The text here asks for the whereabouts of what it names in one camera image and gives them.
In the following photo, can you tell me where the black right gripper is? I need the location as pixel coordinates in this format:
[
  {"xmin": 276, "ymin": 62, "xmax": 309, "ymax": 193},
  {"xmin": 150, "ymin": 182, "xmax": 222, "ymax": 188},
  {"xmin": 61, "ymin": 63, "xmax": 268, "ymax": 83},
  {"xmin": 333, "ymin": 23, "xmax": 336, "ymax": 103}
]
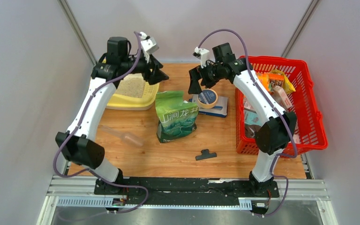
[{"xmin": 189, "ymin": 60, "xmax": 224, "ymax": 94}]

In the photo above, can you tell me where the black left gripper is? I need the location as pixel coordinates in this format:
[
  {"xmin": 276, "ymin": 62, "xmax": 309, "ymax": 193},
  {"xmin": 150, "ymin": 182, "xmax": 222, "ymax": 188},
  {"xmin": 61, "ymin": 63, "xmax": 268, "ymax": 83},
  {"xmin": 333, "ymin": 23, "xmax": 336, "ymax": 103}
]
[{"xmin": 121, "ymin": 52, "xmax": 169, "ymax": 86}]

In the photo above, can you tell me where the green cat litter bag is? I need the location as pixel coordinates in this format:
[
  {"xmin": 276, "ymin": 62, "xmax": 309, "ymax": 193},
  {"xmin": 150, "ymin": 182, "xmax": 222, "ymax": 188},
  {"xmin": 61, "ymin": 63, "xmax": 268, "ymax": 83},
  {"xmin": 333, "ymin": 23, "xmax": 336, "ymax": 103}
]
[{"xmin": 155, "ymin": 90, "xmax": 199, "ymax": 143}]

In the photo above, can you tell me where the clear plastic scoop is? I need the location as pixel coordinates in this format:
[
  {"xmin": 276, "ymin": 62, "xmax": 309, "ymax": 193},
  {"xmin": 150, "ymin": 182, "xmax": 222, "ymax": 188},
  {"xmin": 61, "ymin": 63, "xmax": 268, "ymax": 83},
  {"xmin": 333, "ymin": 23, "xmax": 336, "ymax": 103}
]
[{"xmin": 100, "ymin": 125, "xmax": 144, "ymax": 147}]

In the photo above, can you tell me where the black bag clip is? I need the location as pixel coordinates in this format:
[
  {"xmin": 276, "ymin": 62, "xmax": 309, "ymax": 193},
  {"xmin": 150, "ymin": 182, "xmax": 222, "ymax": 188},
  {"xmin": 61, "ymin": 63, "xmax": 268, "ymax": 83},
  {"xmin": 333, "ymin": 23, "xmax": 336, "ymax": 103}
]
[{"xmin": 195, "ymin": 149, "xmax": 217, "ymax": 161}]

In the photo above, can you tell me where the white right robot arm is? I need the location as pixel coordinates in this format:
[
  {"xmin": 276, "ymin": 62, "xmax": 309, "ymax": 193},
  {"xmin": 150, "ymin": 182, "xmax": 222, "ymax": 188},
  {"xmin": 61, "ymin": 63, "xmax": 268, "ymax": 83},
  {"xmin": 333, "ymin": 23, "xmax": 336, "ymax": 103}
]
[{"xmin": 188, "ymin": 43, "xmax": 297, "ymax": 196}]

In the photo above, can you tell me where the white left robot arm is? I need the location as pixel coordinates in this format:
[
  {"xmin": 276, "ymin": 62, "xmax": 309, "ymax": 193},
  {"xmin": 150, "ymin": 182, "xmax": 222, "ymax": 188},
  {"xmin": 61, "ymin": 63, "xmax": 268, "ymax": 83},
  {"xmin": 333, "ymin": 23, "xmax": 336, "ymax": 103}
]
[{"xmin": 55, "ymin": 32, "xmax": 169, "ymax": 195}]

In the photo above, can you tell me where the yellow litter box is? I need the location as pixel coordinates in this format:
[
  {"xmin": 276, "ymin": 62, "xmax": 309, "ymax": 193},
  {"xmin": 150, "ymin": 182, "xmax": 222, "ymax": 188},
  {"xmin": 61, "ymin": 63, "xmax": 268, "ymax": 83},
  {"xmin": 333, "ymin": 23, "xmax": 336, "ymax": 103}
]
[{"xmin": 105, "ymin": 73, "xmax": 159, "ymax": 111}]

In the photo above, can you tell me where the grey labelled box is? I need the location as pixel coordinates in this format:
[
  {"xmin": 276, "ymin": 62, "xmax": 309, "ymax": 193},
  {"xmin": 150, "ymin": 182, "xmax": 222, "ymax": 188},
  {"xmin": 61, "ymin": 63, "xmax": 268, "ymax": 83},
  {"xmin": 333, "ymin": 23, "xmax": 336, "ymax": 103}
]
[{"xmin": 243, "ymin": 97, "xmax": 256, "ymax": 113}]

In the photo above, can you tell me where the orange green box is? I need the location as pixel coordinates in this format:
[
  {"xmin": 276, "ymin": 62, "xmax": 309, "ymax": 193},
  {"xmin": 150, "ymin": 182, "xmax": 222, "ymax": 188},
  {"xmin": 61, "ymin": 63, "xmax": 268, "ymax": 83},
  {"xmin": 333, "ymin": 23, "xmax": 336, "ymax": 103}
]
[{"xmin": 257, "ymin": 73, "xmax": 284, "ymax": 92}]

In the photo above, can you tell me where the pink white box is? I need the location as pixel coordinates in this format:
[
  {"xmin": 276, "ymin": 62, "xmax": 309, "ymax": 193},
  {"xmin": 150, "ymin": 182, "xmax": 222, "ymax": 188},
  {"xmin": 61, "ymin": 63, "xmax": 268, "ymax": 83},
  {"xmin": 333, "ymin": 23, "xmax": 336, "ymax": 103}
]
[{"xmin": 272, "ymin": 86, "xmax": 293, "ymax": 110}]

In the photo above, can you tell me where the blue white card package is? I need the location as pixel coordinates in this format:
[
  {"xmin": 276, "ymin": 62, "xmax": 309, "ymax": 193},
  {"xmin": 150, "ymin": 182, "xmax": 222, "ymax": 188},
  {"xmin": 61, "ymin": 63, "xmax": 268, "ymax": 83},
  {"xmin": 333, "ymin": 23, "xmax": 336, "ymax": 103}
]
[{"xmin": 188, "ymin": 95, "xmax": 228, "ymax": 118}]

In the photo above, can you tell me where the teal packet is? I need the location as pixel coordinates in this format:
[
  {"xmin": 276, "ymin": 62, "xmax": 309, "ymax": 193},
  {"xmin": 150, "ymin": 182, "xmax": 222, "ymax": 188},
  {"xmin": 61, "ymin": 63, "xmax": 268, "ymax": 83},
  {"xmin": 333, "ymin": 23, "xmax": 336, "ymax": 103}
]
[{"xmin": 244, "ymin": 110, "xmax": 262, "ymax": 126}]

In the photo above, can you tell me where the dark brown packet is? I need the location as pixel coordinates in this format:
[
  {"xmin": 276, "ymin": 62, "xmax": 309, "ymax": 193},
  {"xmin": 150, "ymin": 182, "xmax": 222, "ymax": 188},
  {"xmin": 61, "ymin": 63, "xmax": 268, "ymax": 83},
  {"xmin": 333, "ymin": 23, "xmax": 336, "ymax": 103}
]
[{"xmin": 245, "ymin": 125, "xmax": 261, "ymax": 138}]

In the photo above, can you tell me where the red plastic basket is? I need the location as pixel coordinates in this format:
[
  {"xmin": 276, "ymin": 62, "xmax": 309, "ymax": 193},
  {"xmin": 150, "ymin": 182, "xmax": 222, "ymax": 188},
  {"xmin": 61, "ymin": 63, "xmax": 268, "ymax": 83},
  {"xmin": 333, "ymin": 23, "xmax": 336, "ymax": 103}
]
[{"xmin": 235, "ymin": 56, "xmax": 328, "ymax": 155}]

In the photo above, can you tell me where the yellow snack bag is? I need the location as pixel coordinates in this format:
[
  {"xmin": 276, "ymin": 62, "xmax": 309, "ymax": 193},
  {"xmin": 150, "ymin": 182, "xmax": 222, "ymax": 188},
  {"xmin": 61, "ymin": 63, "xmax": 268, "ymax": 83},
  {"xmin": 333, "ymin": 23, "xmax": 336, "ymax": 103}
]
[{"xmin": 271, "ymin": 69, "xmax": 296, "ymax": 95}]

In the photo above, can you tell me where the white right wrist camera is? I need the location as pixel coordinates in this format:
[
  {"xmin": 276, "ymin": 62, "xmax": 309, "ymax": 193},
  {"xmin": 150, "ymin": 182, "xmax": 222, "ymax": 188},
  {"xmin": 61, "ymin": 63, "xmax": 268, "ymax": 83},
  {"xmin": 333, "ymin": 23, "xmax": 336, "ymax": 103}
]
[{"xmin": 193, "ymin": 47, "xmax": 210, "ymax": 68}]

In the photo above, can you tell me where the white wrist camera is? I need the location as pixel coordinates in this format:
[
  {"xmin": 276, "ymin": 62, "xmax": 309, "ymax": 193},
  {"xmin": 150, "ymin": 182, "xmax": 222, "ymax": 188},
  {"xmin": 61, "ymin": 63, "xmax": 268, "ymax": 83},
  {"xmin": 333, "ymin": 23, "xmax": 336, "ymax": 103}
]
[
  {"xmin": 193, "ymin": 47, "xmax": 210, "ymax": 68},
  {"xmin": 140, "ymin": 32, "xmax": 159, "ymax": 63}
]

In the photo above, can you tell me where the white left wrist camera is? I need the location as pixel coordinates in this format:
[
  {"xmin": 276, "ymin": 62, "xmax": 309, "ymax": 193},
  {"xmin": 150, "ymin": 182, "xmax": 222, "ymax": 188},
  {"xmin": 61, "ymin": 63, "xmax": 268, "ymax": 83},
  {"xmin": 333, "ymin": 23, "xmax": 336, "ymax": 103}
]
[{"xmin": 140, "ymin": 32, "xmax": 159, "ymax": 63}]

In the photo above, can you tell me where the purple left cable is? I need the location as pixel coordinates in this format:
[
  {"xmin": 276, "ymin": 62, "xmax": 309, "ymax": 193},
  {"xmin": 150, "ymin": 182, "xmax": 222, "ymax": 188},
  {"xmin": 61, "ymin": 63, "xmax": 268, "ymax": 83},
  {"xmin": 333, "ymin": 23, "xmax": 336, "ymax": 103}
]
[{"xmin": 52, "ymin": 31, "xmax": 150, "ymax": 214}]

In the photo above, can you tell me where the purple cable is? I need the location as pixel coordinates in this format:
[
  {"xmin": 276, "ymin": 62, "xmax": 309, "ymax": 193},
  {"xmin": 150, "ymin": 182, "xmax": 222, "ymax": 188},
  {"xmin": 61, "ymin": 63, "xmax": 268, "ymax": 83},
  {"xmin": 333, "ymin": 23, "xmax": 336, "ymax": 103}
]
[
  {"xmin": 52, "ymin": 31, "xmax": 150, "ymax": 214},
  {"xmin": 197, "ymin": 29, "xmax": 299, "ymax": 217}
]

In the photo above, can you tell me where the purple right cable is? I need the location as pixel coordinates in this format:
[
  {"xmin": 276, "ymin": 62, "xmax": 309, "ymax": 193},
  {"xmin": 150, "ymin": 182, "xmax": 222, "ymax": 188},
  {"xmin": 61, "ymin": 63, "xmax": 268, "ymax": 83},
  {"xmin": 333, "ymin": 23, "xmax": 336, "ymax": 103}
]
[{"xmin": 197, "ymin": 29, "xmax": 299, "ymax": 217}]

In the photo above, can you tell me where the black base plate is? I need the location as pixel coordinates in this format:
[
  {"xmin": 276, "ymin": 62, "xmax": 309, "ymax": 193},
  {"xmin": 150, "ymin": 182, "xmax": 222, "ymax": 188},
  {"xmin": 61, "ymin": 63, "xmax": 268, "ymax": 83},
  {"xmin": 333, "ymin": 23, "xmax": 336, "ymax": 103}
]
[{"xmin": 93, "ymin": 176, "xmax": 280, "ymax": 206}]

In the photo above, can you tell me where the aluminium frame rail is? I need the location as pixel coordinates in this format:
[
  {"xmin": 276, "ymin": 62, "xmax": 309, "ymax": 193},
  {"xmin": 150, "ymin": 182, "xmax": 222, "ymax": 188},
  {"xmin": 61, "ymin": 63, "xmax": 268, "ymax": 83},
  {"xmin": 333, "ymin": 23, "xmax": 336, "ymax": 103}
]
[{"xmin": 37, "ymin": 176, "xmax": 338, "ymax": 225}]

